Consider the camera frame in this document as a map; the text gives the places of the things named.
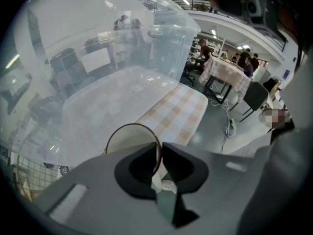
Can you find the white power strip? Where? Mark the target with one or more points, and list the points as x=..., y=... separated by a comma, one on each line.
x=231, y=127

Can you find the black balcony railing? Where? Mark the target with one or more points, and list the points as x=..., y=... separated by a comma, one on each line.
x=195, y=5

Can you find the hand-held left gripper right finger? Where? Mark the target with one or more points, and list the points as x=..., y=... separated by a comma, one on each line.
x=215, y=192

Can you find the clear plastic storage bin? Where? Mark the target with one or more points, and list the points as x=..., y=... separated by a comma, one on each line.
x=97, y=33

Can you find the floral seat cushion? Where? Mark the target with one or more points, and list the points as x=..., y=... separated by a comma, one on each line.
x=64, y=171

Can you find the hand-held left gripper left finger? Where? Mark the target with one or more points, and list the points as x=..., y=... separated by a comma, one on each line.
x=97, y=195

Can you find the black side chair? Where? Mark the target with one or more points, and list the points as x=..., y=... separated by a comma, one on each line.
x=255, y=97

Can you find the black office chair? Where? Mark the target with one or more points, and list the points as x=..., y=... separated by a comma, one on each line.
x=188, y=77

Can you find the black head camera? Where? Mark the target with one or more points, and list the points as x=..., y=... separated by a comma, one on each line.
x=254, y=6

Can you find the table with pink checkered cloth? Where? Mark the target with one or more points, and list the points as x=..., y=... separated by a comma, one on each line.
x=225, y=72
x=176, y=114

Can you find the white shelving unit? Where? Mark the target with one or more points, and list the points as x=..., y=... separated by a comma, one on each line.
x=217, y=44

